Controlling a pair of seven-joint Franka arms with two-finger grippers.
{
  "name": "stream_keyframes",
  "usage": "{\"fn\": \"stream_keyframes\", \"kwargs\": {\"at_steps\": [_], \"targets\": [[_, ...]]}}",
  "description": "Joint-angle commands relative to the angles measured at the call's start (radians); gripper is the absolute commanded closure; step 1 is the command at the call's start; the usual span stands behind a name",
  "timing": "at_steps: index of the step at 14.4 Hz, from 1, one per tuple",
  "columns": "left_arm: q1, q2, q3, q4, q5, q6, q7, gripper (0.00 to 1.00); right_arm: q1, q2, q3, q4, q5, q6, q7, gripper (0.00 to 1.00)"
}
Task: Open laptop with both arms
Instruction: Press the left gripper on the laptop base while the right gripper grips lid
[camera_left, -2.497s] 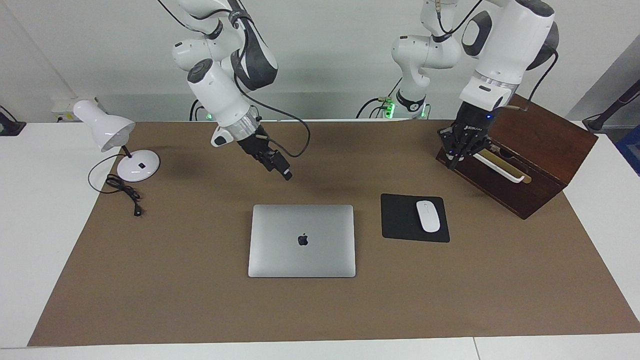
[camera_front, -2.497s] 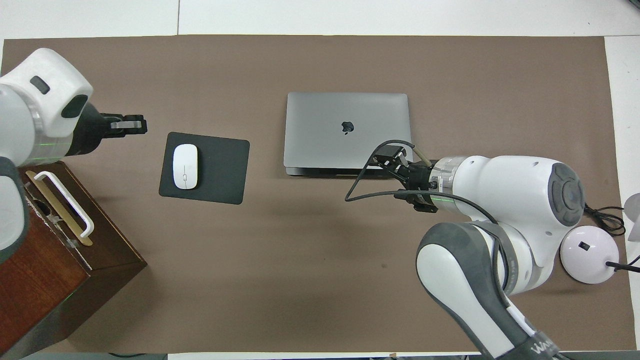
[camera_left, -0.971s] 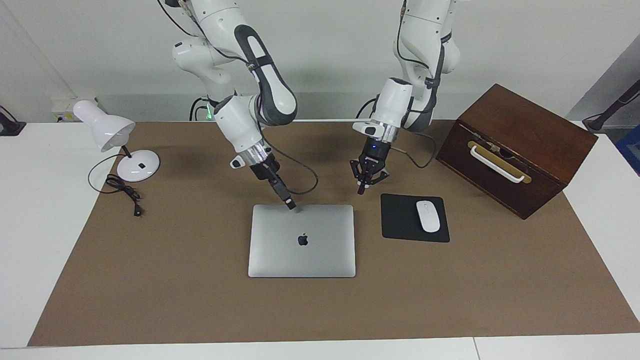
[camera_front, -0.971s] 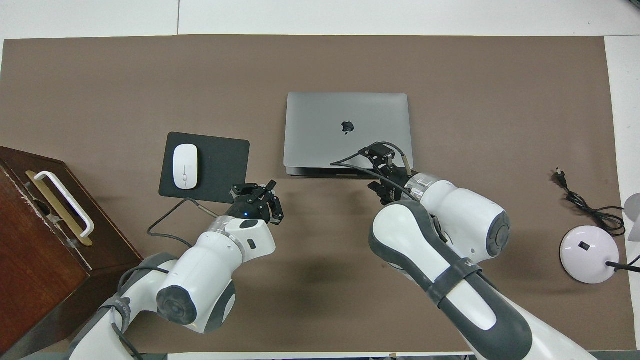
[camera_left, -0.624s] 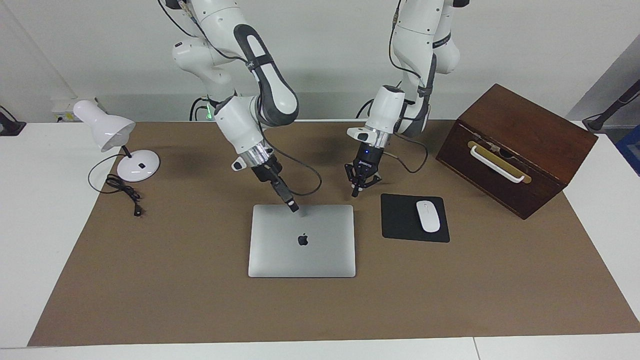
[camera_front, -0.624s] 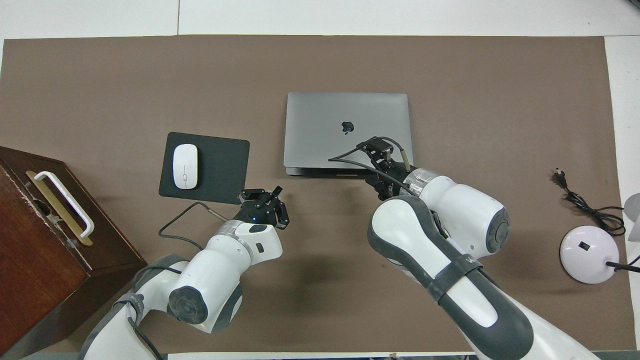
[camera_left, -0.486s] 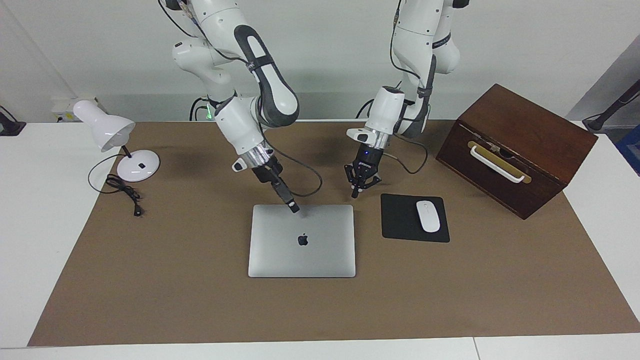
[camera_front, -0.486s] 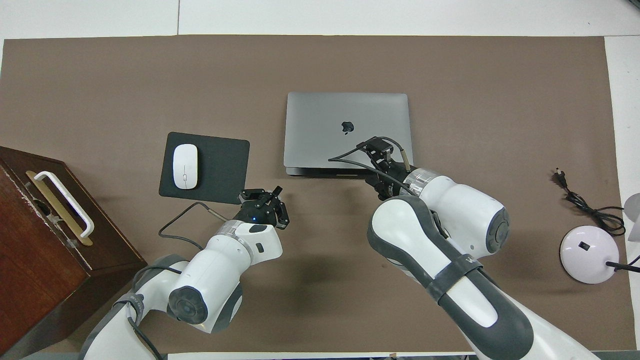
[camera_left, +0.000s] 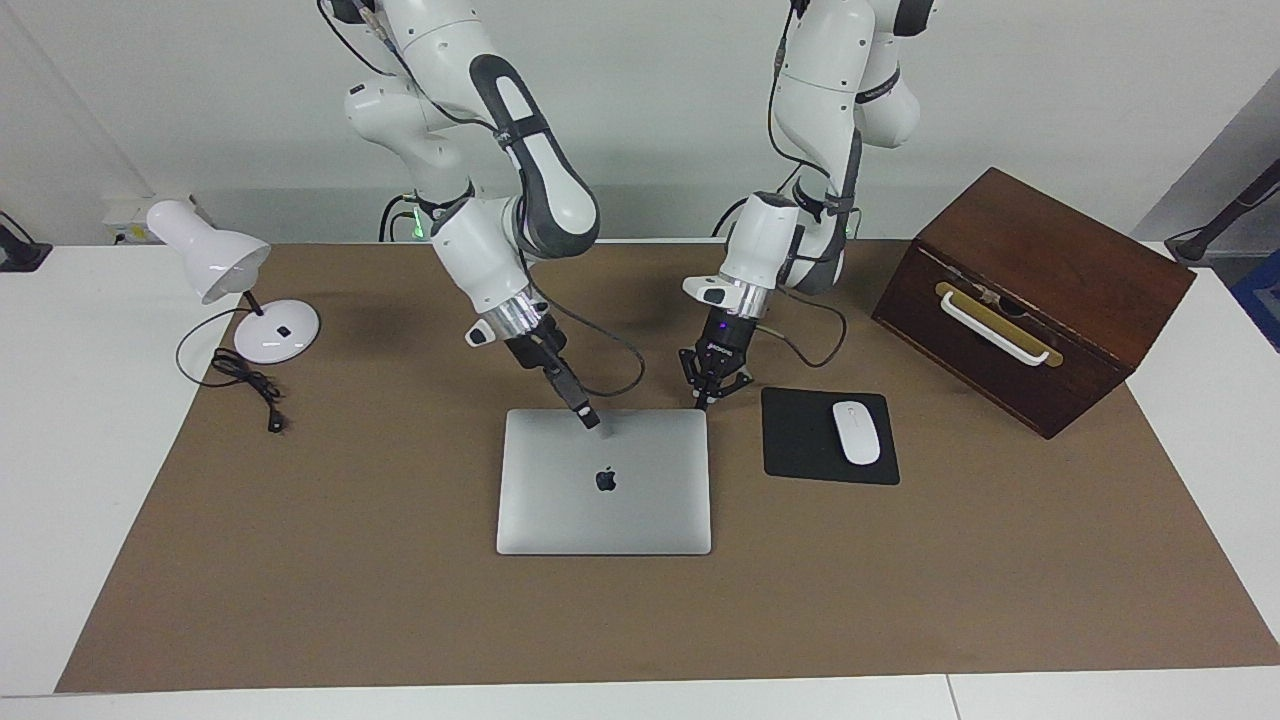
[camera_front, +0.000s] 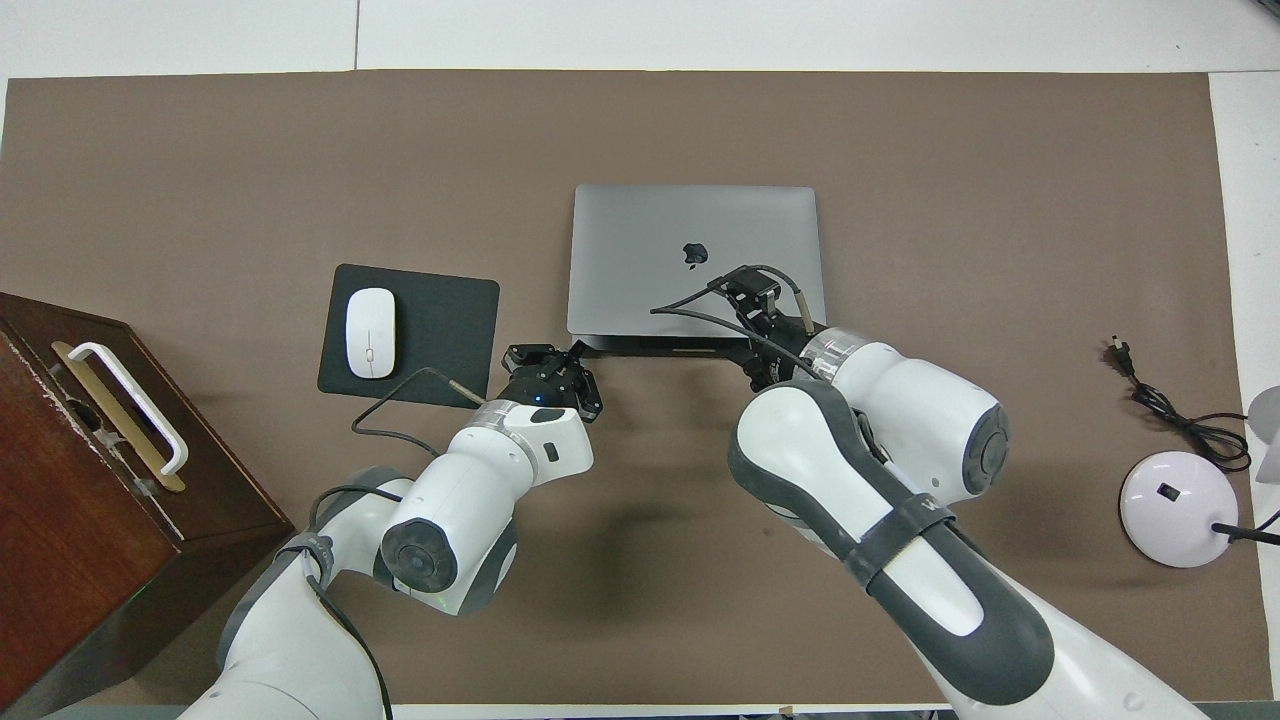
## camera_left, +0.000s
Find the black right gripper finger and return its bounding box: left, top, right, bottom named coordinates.
left=556, top=356, right=602, bottom=429
left=545, top=360, right=595, bottom=429

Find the grey apple laptop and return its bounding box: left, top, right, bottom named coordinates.
left=496, top=408, right=713, bottom=557

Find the black mouse pad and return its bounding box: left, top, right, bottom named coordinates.
left=761, top=387, right=901, bottom=487

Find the white computer mouse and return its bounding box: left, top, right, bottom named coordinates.
left=832, top=401, right=882, bottom=467

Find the brown table mat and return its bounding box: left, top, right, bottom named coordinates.
left=55, top=240, right=1280, bottom=694

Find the white desk lamp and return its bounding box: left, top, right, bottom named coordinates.
left=145, top=198, right=321, bottom=366

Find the dark wooden box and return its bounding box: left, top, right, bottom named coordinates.
left=871, top=167, right=1197, bottom=440

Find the black tripod leg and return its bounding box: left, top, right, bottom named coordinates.
left=1168, top=158, right=1280, bottom=265

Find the black stand foot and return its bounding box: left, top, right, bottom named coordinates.
left=0, top=212, right=53, bottom=273

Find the blue object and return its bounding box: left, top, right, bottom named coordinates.
left=1232, top=250, right=1280, bottom=353

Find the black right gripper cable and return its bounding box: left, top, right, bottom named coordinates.
left=530, top=285, right=647, bottom=399

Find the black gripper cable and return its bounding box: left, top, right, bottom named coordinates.
left=530, top=285, right=647, bottom=399
left=755, top=288, right=849, bottom=369

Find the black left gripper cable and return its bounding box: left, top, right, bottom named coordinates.
left=755, top=288, right=849, bottom=369

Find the white box handle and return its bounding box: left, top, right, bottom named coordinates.
left=940, top=290, right=1051, bottom=366

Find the brass handle plate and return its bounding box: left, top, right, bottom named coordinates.
left=935, top=282, right=1064, bottom=369

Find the black lamp power cable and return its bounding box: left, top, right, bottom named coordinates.
left=176, top=305, right=286, bottom=434

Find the white wall power outlet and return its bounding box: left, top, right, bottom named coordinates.
left=103, top=195, right=196, bottom=246

